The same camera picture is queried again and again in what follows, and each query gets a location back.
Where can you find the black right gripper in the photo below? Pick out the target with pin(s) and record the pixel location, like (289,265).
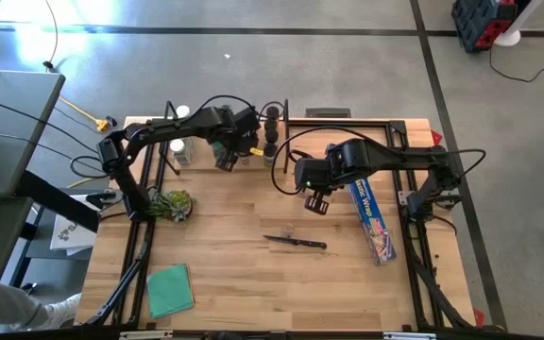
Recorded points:
(314,179)

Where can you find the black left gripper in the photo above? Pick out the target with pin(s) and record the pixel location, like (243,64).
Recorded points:
(241,127)

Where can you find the red spice jar black lid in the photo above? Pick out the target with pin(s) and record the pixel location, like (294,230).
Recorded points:
(270,125)

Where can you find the purple label jar black lid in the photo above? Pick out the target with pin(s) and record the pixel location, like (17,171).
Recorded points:
(271,136)

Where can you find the black-lid spice jars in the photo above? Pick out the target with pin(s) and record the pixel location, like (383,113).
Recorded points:
(269,151)

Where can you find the white lid seasoning jar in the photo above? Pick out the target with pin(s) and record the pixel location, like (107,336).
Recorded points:
(177,145)
(182,111)

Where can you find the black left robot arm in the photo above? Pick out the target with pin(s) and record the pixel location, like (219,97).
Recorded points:
(158,130)

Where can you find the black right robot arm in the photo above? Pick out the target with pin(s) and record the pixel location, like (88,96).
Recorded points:
(395,158)

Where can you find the blue plastic wrap box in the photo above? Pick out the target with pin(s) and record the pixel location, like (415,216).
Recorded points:
(371,222)

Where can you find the succulent plant in black pot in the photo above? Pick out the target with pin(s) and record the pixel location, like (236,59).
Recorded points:
(173,205)

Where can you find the teal folded cloth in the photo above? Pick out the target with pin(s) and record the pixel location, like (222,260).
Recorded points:
(168,290)

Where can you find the white printed paper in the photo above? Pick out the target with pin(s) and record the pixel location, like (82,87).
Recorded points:
(71,233)

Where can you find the black and red tool case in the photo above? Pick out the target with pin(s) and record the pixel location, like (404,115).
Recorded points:
(475,21)

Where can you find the grey side desk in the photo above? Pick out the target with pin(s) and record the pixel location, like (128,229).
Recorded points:
(7,118)

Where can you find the white round stand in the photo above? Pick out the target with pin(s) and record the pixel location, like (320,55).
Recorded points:
(508,39)

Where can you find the person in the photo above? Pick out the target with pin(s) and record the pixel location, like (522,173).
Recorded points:
(31,307)

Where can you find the wooden shelf with black frame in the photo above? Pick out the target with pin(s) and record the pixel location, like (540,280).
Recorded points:
(201,160)

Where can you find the red corner bracket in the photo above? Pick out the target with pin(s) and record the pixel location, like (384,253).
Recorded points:
(436,138)
(479,317)

